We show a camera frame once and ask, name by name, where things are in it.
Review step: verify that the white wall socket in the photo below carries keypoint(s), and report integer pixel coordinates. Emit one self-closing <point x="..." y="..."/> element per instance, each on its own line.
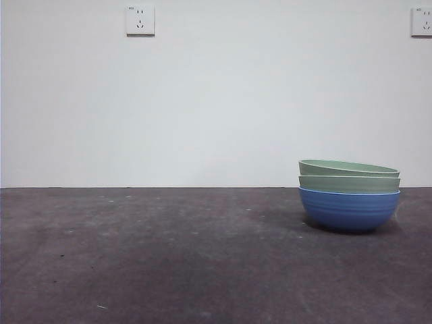
<point x="422" y="23"/>
<point x="141" y="21"/>

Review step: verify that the pale green ribbed bowl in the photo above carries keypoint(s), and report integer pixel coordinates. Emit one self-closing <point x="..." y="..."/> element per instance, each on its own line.
<point x="337" y="167"/>
<point x="349" y="185"/>

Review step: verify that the blue ribbed bowl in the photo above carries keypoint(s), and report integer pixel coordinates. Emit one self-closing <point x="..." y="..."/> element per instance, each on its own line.
<point x="349" y="212"/>

